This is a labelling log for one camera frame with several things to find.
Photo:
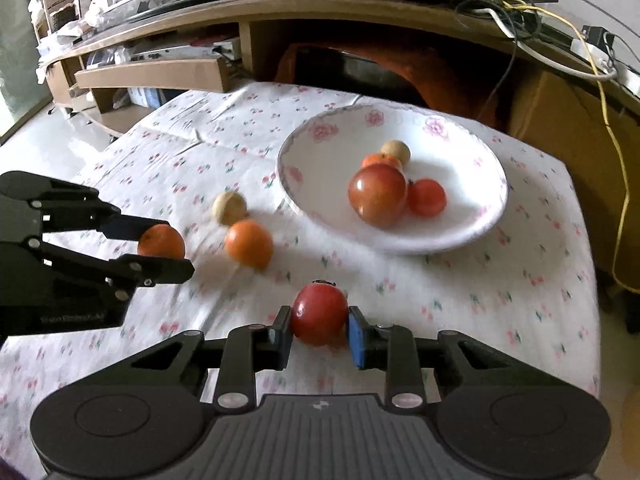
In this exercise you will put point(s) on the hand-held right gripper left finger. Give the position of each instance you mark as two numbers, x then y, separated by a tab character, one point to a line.
283	336

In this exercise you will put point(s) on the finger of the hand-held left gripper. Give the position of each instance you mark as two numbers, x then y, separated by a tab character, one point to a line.
160	269
131	227

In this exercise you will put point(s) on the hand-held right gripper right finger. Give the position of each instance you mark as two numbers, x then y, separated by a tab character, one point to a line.
356	341

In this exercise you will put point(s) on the orange brown bag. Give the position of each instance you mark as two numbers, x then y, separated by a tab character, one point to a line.
450	75

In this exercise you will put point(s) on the small orange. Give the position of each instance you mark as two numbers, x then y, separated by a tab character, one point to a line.
380	161
248	244
162	242

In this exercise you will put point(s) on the white floral plate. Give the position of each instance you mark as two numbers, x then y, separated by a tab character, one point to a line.
325	185

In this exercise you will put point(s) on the large red tomato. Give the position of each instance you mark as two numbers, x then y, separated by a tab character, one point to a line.
377	195

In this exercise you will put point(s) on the beige longan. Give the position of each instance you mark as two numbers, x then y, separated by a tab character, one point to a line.
229	207
396	151

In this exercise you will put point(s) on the white power strip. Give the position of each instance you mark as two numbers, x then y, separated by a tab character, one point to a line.
590	52

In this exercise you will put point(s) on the small red tomato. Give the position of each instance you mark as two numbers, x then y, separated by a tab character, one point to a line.
427	198

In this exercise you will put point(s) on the floral tablecloth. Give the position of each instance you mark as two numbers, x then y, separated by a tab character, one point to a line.
175	160

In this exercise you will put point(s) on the cardboard box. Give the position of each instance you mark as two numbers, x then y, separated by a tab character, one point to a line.
560	120

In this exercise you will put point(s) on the black power adapter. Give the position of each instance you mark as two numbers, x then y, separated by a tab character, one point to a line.
594	35

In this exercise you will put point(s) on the wooden drawer front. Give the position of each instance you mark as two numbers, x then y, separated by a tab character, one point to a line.
150	74

